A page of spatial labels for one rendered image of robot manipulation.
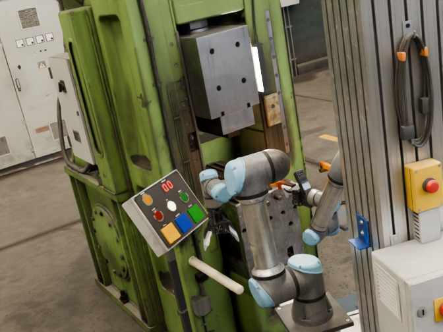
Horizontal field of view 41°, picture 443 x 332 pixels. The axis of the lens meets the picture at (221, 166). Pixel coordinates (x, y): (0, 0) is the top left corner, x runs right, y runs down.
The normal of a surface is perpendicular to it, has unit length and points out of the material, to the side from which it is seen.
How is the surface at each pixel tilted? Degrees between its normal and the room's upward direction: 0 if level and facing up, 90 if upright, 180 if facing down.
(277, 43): 90
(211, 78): 90
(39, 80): 90
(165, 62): 90
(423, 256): 0
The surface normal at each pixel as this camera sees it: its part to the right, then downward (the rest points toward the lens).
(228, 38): 0.54, 0.18
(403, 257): -0.18, -0.93
